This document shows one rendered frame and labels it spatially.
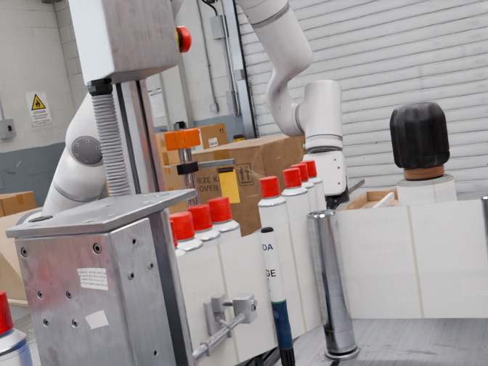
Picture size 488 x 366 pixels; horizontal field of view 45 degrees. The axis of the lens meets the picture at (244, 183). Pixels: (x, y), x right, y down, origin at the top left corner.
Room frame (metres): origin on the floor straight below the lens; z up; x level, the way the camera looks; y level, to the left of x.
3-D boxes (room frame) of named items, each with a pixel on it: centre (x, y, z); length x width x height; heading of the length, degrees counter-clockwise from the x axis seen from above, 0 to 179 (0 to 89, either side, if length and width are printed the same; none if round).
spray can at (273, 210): (1.05, -0.04, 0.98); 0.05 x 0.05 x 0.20
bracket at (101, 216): (0.53, 0.13, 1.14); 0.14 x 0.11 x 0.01; 152
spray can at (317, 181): (1.24, -0.14, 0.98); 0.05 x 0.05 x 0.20
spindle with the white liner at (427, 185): (0.88, -0.27, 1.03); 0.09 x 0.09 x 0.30
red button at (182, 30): (0.87, 0.06, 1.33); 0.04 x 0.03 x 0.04; 27
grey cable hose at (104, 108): (0.85, 0.18, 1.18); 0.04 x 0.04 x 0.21
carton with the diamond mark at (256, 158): (1.69, -0.03, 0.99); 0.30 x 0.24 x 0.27; 147
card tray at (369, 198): (1.83, -0.46, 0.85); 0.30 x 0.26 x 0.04; 152
